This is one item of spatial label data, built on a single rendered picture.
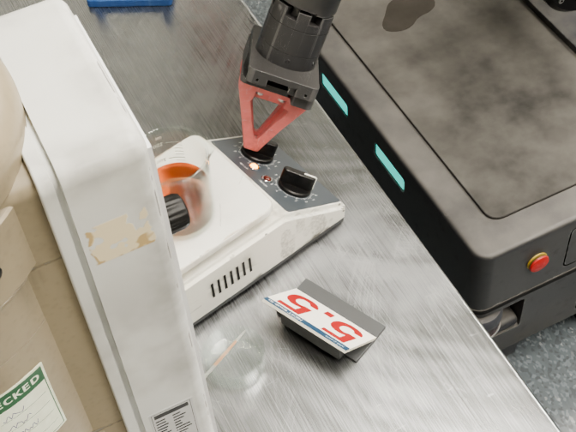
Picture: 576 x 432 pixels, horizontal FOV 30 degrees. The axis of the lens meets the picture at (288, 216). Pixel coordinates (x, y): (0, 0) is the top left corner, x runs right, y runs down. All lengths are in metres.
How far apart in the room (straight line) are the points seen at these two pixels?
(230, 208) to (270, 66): 0.13
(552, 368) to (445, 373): 0.90
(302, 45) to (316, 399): 0.31
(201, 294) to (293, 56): 0.23
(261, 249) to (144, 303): 0.61
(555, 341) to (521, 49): 0.49
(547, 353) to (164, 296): 1.53
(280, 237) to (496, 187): 0.66
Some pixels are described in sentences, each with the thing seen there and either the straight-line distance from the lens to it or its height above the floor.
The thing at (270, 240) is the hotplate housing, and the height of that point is 0.80.
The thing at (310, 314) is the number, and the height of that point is 0.78.
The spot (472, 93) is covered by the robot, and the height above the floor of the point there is 0.36.
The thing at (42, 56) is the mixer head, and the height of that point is 1.35.
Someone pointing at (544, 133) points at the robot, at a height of 0.37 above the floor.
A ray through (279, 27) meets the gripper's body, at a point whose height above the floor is 0.94.
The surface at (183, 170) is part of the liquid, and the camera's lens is 0.93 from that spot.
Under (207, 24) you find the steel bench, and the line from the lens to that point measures 1.25.
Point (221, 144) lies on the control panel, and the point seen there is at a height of 0.81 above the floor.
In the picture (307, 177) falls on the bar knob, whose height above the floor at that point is 0.81.
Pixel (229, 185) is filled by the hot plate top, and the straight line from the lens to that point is 0.96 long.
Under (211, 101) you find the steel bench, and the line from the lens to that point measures 1.16.
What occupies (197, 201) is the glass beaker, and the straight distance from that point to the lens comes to 0.90.
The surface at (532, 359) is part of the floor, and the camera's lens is 1.85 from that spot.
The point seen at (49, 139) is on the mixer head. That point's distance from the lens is 0.31.
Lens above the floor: 1.57
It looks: 52 degrees down
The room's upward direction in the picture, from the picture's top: 5 degrees counter-clockwise
